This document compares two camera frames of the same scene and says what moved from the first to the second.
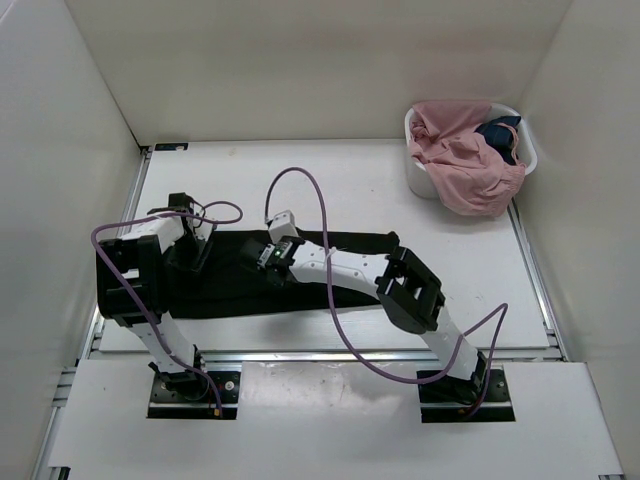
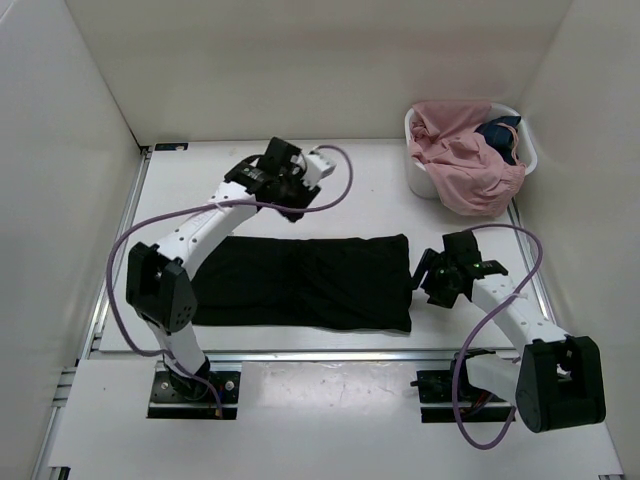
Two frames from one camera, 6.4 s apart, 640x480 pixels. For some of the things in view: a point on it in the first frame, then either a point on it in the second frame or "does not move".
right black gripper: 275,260 → 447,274
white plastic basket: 526,145 does not move
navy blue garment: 500,138 does not move
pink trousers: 472,173 does not move
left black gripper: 197,263 → 306,192
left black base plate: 199,405 does not move
